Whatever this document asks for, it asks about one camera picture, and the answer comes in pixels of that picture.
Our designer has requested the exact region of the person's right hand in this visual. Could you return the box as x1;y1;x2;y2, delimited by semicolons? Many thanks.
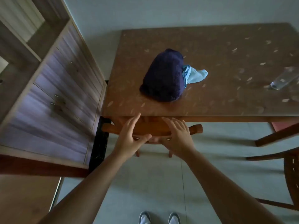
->
160;117;197;159

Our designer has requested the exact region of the dark blue knitted cloth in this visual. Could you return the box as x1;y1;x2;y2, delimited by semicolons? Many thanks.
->
139;48;185;102

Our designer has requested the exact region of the brown wooden board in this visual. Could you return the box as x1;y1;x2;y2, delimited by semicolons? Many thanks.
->
0;174;63;224

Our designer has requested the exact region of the wooden table leg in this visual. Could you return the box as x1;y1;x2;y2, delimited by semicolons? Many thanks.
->
255;123;299;147

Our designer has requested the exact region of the person's shoe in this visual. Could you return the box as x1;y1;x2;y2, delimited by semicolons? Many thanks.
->
168;212;181;224
139;211;152;224

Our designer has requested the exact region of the person's left forearm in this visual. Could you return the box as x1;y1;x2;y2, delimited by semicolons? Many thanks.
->
37;152;131;224

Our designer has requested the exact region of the person's left shoe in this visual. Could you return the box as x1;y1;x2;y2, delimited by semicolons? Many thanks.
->
139;211;152;224

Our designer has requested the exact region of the person's right shoe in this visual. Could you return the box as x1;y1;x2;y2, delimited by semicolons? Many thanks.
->
168;212;181;224

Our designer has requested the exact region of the wooden drawer cabinet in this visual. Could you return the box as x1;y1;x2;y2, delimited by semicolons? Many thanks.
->
0;0;107;178

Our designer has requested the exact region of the brown wooden chair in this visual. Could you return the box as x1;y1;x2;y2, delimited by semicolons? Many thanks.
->
102;116;203;158

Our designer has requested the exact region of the black stone slab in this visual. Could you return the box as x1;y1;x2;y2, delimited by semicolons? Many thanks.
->
88;116;112;172

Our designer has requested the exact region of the person's left hand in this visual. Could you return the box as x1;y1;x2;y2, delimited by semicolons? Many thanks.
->
112;113;152;159

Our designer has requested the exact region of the dark wooden chair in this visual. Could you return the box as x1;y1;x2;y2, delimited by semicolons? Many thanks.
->
246;147;299;211

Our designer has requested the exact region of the person's right forearm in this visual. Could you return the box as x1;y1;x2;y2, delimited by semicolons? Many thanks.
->
180;150;286;224

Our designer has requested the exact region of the light blue cloth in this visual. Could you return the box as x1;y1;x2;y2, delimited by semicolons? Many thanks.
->
182;65;208;89

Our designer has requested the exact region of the clear plastic bottle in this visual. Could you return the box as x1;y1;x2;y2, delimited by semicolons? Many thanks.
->
270;66;299;90

